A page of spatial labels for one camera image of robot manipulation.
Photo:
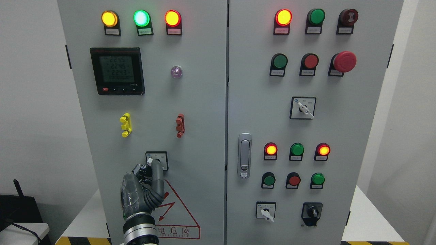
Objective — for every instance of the white rotary switch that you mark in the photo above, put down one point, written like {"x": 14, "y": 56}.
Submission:
{"x": 302, "y": 108}
{"x": 266, "y": 210}

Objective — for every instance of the white rotary switch lower right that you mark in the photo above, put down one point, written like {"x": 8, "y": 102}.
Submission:
{"x": 266, "y": 210}

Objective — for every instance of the green push button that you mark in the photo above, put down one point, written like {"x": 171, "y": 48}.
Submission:
{"x": 317, "y": 181}
{"x": 268, "y": 180}
{"x": 278, "y": 64}

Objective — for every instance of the black digital power meter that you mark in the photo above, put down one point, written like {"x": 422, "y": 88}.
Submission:
{"x": 118, "y": 70}

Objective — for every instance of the red push button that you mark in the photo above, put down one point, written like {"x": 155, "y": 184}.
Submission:
{"x": 308, "y": 65}
{"x": 292, "y": 181}

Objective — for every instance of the red emergency stop button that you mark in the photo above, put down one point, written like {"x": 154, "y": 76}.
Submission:
{"x": 341, "y": 63}

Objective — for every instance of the white rotary switch upper right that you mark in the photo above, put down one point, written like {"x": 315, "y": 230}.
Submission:
{"x": 302, "y": 108}

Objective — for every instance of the green indicator top right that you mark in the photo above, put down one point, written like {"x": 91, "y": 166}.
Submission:
{"x": 314, "y": 21}

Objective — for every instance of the grey electrical cabinet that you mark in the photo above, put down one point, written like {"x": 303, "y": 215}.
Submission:
{"x": 225, "y": 53}

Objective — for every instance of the red push button lower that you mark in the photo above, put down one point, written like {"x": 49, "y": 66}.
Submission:
{"x": 292, "y": 181}

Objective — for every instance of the red lit indicator lower left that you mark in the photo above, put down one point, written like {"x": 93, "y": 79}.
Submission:
{"x": 270, "y": 151}

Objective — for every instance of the dark red buzzer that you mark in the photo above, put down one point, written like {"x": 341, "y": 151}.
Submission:
{"x": 346, "y": 21}

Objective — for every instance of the silver door latch handle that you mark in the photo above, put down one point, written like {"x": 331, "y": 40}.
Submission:
{"x": 244, "y": 154}

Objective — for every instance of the green push button lower right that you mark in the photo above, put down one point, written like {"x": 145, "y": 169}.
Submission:
{"x": 317, "y": 181}

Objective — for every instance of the green push button upper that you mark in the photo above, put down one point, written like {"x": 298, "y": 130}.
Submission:
{"x": 278, "y": 64}

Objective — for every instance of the small purple indicator lamp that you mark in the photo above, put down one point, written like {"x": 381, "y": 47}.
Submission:
{"x": 176, "y": 72}

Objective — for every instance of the red electric hazard sticker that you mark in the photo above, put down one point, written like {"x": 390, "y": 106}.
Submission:
{"x": 173, "y": 219}

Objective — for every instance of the white rotary switch door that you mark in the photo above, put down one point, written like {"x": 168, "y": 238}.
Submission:
{"x": 161, "y": 156}

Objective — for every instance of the green indicator lower middle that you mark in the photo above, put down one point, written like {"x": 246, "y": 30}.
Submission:
{"x": 296, "y": 152}

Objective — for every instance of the green lit indicator light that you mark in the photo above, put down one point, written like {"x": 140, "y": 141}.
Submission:
{"x": 143, "y": 23}

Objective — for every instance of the silver black robot forearm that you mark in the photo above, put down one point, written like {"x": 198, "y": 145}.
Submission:
{"x": 140, "y": 229}

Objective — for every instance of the white box lower left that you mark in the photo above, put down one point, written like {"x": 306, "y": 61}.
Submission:
{"x": 15, "y": 236}

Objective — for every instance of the yellow indicator light top left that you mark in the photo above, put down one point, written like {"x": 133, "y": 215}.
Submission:
{"x": 111, "y": 23}

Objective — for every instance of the yellow terminal connector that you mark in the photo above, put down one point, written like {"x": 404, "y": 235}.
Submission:
{"x": 126, "y": 125}

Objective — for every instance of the red terminal connector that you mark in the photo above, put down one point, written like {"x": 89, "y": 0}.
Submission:
{"x": 180, "y": 125}

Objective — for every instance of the red lit indicator light left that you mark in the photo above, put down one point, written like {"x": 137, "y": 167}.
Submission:
{"x": 173, "y": 23}

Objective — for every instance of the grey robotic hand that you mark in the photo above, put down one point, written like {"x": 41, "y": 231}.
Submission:
{"x": 142, "y": 189}

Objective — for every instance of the red lit indicator lower right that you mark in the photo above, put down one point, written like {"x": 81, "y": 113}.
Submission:
{"x": 322, "y": 152}

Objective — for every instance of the black rotary switch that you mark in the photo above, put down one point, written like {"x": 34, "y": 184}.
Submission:
{"x": 311, "y": 213}

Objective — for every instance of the green push button lower left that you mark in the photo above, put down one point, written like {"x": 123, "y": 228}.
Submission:
{"x": 268, "y": 180}

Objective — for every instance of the red push button upper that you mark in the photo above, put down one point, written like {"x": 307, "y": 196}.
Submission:
{"x": 308, "y": 65}

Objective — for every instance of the red lit indicator right door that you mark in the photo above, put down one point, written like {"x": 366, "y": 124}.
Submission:
{"x": 282, "y": 22}

